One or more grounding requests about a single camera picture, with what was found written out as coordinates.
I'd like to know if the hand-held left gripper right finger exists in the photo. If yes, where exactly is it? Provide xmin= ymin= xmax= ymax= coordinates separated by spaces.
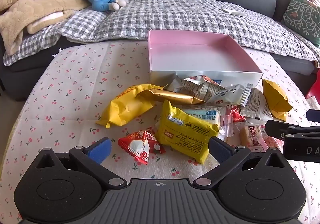
xmin=195 ymin=136 xmax=290 ymax=187

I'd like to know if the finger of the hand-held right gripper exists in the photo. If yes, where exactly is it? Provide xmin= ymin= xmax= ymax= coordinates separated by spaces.
xmin=265 ymin=119 xmax=320 ymax=141
xmin=306 ymin=109 xmax=320 ymax=123

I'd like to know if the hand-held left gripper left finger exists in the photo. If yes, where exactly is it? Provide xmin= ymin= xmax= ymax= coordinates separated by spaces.
xmin=32 ymin=137 xmax=127 ymax=188

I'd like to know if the pink snack packet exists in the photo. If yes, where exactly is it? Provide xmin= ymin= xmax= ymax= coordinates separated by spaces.
xmin=262 ymin=136 xmax=284 ymax=151

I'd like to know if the yellow crimped snack packet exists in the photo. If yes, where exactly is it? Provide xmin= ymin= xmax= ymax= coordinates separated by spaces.
xmin=262 ymin=79 xmax=293 ymax=122

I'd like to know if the clear tan nougat packet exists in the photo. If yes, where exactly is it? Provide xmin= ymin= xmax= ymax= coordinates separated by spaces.
xmin=237 ymin=123 xmax=267 ymax=152

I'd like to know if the yellow labelled packet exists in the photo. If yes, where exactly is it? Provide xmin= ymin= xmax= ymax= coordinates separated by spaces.
xmin=155 ymin=100 xmax=222 ymax=165

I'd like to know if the white text-print snack packet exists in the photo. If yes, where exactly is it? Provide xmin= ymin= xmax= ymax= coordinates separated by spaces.
xmin=239 ymin=88 xmax=273 ymax=121

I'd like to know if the red white candy packet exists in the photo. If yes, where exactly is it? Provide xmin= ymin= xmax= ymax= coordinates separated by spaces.
xmin=224 ymin=104 xmax=248 ymax=137

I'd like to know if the red triangular snack packet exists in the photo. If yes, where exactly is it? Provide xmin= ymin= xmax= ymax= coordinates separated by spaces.
xmin=117 ymin=130 xmax=166 ymax=166

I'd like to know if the white blue-label bread packet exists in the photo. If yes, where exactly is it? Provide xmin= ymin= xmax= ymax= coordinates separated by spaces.
xmin=181 ymin=107 xmax=223 ymax=141

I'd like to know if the long yellow snack packet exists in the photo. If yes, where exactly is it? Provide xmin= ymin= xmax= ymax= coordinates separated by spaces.
xmin=96 ymin=83 xmax=164 ymax=130

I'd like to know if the white monkey-print snack packet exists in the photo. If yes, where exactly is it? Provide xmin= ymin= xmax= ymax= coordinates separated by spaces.
xmin=206 ymin=83 xmax=253 ymax=107

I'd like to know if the white nut-print snack packet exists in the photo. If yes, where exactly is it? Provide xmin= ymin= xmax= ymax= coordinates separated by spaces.
xmin=182 ymin=75 xmax=227 ymax=102

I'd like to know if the gold snack packet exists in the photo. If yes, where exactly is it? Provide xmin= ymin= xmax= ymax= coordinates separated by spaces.
xmin=139 ymin=88 xmax=207 ymax=106

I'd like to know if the grey white snack packet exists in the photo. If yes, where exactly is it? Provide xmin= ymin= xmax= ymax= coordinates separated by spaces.
xmin=165 ymin=75 xmax=187 ymax=94

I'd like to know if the white box pink inside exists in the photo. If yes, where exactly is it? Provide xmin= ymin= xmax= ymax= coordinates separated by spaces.
xmin=147 ymin=30 xmax=264 ymax=88

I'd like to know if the red plastic object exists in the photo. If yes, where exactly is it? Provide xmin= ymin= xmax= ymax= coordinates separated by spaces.
xmin=305 ymin=83 xmax=320 ymax=101

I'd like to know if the cherry print tablecloth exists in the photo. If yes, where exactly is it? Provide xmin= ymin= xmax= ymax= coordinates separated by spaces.
xmin=0 ymin=40 xmax=320 ymax=224

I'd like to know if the green patterned cushion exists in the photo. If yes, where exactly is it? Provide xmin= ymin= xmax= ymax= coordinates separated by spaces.
xmin=283 ymin=0 xmax=320 ymax=48

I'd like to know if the small white packet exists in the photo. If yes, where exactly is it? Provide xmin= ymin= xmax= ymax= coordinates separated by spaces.
xmin=223 ymin=9 xmax=247 ymax=16

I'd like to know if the grey checked quilt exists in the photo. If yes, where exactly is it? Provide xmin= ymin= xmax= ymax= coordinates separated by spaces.
xmin=3 ymin=0 xmax=320 ymax=67

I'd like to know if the beige fleece jacket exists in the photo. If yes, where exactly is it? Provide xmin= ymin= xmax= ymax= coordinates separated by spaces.
xmin=0 ymin=0 xmax=94 ymax=56

